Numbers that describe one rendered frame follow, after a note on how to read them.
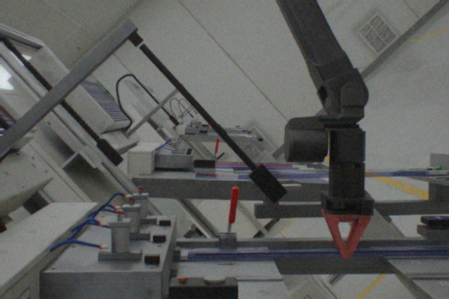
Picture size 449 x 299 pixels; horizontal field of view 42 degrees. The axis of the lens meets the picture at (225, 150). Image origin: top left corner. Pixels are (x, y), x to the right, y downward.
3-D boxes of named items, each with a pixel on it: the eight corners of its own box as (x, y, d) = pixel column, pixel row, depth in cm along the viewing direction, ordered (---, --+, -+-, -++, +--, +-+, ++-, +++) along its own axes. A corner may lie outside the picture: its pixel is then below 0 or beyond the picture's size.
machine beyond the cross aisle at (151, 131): (299, 180, 614) (177, 46, 600) (313, 191, 532) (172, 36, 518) (204, 267, 617) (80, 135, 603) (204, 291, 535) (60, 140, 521)
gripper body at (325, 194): (332, 212, 88) (333, 163, 87) (319, 201, 98) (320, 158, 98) (375, 212, 88) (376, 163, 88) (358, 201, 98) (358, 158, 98)
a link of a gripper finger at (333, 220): (327, 261, 90) (329, 201, 90) (318, 250, 98) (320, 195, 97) (371, 261, 91) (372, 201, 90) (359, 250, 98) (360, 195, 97)
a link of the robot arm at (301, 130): (364, 81, 89) (349, 95, 98) (290, 80, 89) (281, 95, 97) (367, 158, 88) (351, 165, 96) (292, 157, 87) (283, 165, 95)
